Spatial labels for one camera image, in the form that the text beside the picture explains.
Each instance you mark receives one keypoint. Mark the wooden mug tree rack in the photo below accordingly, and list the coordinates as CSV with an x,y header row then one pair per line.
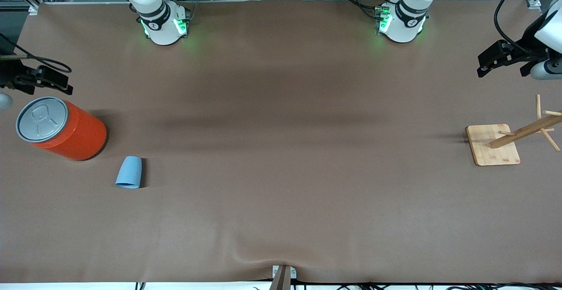
x,y
491,149

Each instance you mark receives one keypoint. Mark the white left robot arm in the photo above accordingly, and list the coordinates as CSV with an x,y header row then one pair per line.
x,y
401,28

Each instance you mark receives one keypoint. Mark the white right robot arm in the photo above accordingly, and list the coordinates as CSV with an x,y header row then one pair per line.
x,y
160,30

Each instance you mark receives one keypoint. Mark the metal table edge bracket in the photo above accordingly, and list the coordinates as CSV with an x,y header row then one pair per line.
x,y
283,279

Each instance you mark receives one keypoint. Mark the orange can with grey lid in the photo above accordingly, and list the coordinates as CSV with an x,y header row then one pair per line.
x,y
79,134

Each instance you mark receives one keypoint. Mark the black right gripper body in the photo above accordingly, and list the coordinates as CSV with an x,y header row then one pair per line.
x,y
7,72

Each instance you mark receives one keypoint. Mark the brown table mat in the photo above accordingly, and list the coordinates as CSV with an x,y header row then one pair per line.
x,y
281,105

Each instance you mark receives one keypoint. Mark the light blue cup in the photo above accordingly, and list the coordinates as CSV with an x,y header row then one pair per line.
x,y
129,173

